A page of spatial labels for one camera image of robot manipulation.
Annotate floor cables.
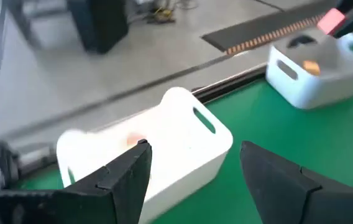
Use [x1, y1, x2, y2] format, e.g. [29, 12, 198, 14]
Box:
[147, 0, 199, 24]

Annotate black box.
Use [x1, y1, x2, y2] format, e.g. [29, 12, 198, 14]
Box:
[66, 0, 129, 54]

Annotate black hazard striped floor mat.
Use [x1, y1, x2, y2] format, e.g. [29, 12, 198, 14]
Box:
[201, 2, 339, 55]

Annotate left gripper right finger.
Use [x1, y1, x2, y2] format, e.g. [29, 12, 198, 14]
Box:
[240, 140, 353, 224]

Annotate green table mat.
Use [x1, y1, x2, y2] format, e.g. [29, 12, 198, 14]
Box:
[11, 67, 353, 224]

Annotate black aluminium table frame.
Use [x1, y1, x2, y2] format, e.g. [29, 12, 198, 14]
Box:
[191, 64, 268, 104]

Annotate red block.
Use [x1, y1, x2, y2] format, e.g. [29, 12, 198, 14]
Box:
[316, 8, 347, 35]

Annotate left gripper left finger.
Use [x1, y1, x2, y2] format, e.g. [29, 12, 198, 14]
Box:
[57, 139, 153, 224]

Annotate small yellow block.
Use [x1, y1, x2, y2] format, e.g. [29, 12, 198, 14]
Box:
[302, 60, 321, 77]

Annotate grey plastic bin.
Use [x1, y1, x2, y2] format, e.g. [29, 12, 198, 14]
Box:
[265, 27, 353, 110]

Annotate white plastic bin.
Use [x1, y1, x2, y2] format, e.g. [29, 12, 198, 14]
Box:
[56, 86, 234, 224]

